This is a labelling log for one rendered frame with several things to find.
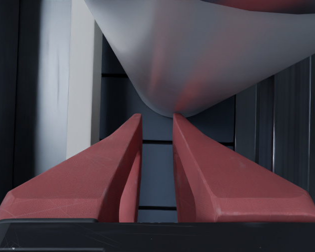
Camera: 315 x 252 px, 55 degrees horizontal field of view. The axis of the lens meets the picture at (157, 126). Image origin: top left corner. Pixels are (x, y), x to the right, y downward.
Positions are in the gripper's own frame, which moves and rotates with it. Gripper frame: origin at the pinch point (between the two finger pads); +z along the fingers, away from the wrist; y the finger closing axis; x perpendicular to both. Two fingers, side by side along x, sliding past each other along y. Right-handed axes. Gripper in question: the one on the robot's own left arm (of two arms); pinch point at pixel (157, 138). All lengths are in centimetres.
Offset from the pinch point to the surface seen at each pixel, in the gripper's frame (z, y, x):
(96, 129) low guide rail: 2.5, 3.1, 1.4
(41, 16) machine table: 13.8, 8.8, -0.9
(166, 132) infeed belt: 4.4, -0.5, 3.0
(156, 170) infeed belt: 3.1, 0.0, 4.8
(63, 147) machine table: 7.8, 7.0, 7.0
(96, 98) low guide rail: 3.3, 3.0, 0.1
